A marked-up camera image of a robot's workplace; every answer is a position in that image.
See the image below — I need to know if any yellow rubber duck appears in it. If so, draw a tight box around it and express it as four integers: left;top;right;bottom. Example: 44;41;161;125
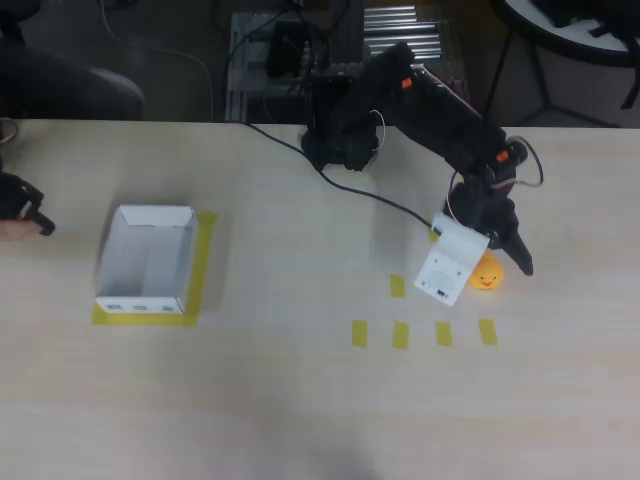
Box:
467;251;506;293

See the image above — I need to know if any yellow tape square outline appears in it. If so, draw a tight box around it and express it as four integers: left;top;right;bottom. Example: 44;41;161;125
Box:
91;210;220;329

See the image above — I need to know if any white cardboard box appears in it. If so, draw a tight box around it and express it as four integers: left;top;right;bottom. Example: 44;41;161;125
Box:
94;203;197;316

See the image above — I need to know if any person's hand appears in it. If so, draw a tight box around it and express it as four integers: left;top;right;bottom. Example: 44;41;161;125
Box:
0;218;40;243

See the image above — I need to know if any black table leg stand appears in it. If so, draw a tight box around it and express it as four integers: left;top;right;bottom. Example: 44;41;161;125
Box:
482;19;640;127

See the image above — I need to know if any round white table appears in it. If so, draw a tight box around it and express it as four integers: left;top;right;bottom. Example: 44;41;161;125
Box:
489;0;640;70

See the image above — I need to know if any white gripper camera mount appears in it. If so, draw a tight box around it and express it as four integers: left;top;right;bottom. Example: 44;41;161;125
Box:
413;211;492;308

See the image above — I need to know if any black cable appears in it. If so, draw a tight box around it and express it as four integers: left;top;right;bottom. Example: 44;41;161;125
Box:
246;122;442;237

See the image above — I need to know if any aluminium frame rack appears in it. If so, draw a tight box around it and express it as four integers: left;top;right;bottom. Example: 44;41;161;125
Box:
224;4;474;125

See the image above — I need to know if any white floor cable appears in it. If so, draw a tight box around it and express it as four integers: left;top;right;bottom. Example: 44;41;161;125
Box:
98;0;217;122

